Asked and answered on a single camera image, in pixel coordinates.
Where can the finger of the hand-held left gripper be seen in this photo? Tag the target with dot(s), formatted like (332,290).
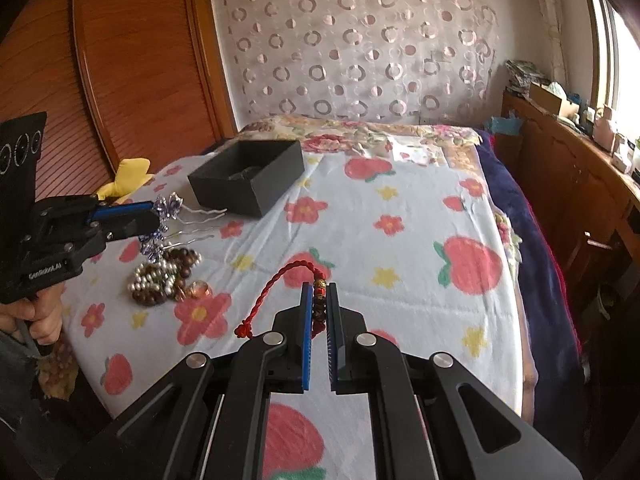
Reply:
(120,211)
(132,225)

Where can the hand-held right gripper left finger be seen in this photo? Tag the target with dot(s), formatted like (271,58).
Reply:
(306,345)

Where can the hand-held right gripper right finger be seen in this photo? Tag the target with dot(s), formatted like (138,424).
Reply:
(332,355)

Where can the purple butterfly hairpin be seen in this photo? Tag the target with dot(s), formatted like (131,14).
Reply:
(167,207)
(152,245)

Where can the black jewelry box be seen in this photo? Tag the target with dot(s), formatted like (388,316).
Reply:
(250,187)

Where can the person's left forearm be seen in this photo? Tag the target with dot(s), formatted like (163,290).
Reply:
(17,360)

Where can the person's left hand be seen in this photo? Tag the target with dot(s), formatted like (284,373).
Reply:
(47,317)

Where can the yellow plush toy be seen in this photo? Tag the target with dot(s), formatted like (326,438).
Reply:
(127,175)

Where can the flower and strawberry print blanket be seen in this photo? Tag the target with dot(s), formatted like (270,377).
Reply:
(390,270)

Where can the wooden wardrobe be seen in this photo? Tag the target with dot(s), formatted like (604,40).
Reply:
(130,60)

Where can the floral bedsheet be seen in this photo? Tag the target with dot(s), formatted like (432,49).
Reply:
(350,132)

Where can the dark blue blanket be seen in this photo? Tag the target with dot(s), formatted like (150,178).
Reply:
(540,270)

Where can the blue crumpled bag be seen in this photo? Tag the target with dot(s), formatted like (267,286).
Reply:
(502,125)

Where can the circle-patterned sheer cloth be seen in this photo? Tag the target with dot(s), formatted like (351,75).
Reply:
(360,40)

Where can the wooden cabinet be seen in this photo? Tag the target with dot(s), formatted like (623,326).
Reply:
(565,170)

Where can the cardboard box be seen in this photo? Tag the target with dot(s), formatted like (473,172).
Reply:
(547,100)

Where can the pink jug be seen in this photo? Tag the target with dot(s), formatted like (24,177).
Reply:
(605,130)

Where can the beige window curtain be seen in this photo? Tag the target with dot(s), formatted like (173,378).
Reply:
(547,10)

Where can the window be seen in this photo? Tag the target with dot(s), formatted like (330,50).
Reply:
(620,60)

